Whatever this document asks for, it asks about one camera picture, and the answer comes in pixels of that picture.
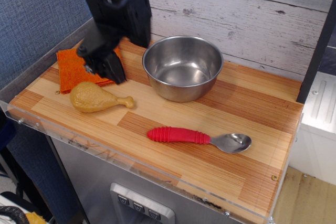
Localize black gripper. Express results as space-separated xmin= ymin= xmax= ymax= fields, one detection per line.
xmin=77 ymin=0 xmax=152 ymax=84

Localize red handled metal spoon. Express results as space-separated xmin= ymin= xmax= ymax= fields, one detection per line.
xmin=147 ymin=127 xmax=252 ymax=154

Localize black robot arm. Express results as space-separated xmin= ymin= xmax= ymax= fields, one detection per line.
xmin=77 ymin=0 xmax=152 ymax=84

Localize orange folded towel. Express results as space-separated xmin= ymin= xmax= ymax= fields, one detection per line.
xmin=56 ymin=48 xmax=115 ymax=94

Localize plastic toy chicken drumstick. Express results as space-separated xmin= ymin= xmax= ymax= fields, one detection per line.
xmin=70 ymin=82 xmax=135 ymax=113

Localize stainless steel bowl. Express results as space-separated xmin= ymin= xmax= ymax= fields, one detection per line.
xmin=142 ymin=36 xmax=224 ymax=102

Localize stainless steel cabinet front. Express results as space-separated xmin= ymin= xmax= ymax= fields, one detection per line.
xmin=51 ymin=137 xmax=235 ymax=223

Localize clear acrylic edge guard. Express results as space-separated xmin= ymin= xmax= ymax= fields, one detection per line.
xmin=2 ymin=97 xmax=301 ymax=223

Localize silver button control panel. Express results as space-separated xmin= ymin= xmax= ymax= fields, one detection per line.
xmin=110 ymin=183 xmax=175 ymax=223

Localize yellow black object bottom left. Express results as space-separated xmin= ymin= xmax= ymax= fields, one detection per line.
xmin=1 ymin=206 xmax=47 ymax=224

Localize white appliance at right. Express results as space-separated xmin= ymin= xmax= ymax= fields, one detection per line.
xmin=289 ymin=72 xmax=335 ymax=184

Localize black right vertical post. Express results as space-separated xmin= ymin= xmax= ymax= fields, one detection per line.
xmin=296 ymin=0 xmax=335 ymax=104

